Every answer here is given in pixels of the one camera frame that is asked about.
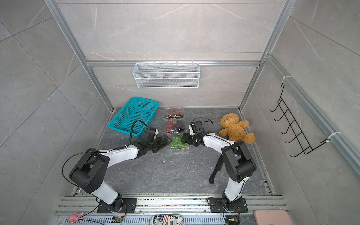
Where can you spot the teal plastic basket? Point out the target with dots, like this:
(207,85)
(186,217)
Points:
(136,108)

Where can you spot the brown teddy bear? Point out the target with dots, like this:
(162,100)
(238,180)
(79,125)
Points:
(233,128)

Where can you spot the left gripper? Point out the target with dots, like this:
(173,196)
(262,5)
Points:
(162,144)

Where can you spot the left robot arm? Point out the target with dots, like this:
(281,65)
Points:
(89,172)

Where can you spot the red grape bunch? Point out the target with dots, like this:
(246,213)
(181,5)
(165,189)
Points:
(171,126)
(174,114)

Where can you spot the green grape bunch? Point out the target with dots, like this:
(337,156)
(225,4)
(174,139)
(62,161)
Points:
(177,144)

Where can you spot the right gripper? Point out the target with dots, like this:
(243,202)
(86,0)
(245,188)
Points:
(187,137)

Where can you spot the clear plastic clamshell container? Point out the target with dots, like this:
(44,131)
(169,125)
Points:
(166,110)

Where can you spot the white wire mesh shelf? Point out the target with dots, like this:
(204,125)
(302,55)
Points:
(157,75)

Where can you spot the pink pig toy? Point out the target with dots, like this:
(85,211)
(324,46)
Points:
(74,218)

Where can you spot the pink pad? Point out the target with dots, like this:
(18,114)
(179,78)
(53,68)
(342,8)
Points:
(272,217)

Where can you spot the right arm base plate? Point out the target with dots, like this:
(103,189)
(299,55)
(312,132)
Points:
(218,205)

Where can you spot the black wire hook rack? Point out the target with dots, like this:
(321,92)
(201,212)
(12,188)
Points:
(294,128)

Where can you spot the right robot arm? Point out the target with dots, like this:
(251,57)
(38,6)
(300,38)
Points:
(237,160)

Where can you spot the black knife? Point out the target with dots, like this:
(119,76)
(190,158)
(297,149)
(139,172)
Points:
(217,169)

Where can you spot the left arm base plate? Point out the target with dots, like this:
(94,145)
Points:
(120,205)

